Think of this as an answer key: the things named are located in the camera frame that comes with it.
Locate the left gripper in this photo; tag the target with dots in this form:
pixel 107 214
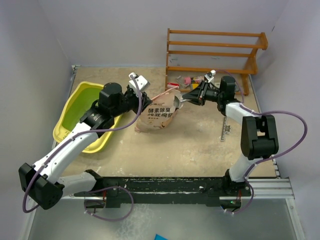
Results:
pixel 129 91

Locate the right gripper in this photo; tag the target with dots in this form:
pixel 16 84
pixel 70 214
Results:
pixel 194 96

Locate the pink cat litter bag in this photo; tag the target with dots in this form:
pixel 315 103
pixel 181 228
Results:
pixel 159 114

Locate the silver metal scoop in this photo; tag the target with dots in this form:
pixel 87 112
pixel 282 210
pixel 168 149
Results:
pixel 179 102

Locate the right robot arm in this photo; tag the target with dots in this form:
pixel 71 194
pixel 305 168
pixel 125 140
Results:
pixel 259 138

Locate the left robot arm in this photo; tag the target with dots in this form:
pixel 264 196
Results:
pixel 43 182

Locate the red white small box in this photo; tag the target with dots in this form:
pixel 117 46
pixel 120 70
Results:
pixel 171 85

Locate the yellow green litter box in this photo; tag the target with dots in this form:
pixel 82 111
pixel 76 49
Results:
pixel 77 104

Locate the grey ruler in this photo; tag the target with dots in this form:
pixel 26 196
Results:
pixel 225 129

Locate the orange wooden shelf rack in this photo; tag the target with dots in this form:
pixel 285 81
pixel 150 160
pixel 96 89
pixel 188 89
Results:
pixel 249 68

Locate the blue object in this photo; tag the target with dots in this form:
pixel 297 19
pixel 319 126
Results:
pixel 159 237

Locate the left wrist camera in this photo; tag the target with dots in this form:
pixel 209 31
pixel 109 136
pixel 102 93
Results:
pixel 138 82

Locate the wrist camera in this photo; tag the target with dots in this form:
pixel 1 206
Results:
pixel 210 76
pixel 138 82

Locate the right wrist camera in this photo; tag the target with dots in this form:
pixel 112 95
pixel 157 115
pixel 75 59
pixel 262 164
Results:
pixel 210 76

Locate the black base frame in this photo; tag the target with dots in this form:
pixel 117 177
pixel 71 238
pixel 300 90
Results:
pixel 208 191

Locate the aluminium rail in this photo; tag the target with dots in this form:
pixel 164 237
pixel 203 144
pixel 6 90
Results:
pixel 272 188

